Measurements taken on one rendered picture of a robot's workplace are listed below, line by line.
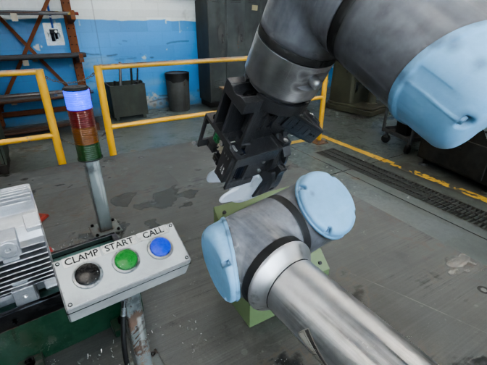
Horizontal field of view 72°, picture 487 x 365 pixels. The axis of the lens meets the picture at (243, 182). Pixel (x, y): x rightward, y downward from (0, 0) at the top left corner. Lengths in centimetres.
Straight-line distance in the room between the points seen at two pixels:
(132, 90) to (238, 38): 189
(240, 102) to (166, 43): 565
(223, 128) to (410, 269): 72
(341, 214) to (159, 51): 551
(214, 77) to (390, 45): 560
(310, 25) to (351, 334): 31
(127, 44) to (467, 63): 565
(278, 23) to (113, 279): 37
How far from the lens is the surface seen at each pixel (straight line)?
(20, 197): 66
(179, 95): 566
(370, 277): 90
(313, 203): 53
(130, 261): 50
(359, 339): 41
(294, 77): 30
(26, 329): 74
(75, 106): 93
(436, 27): 23
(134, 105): 540
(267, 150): 36
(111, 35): 574
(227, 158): 36
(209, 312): 78
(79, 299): 49
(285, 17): 29
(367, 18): 24
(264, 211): 51
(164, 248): 51
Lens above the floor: 137
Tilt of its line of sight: 26 degrees down
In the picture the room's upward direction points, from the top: straight up
